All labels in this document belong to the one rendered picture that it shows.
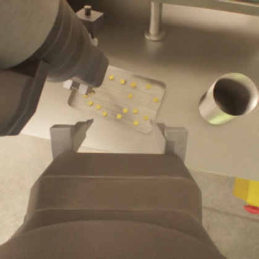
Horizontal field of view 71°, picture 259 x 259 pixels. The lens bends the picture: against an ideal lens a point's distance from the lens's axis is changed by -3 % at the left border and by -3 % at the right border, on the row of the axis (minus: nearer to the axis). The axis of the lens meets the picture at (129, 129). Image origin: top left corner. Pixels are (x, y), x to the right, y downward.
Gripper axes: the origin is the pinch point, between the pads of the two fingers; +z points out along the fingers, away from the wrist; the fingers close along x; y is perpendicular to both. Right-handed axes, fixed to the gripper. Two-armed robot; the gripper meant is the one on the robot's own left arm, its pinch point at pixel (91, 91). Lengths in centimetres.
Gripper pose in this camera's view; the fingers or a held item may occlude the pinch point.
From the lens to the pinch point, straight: 34.3
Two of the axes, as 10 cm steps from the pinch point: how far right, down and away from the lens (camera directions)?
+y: 3.3, -9.4, -0.7
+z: 1.5, -0.2, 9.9
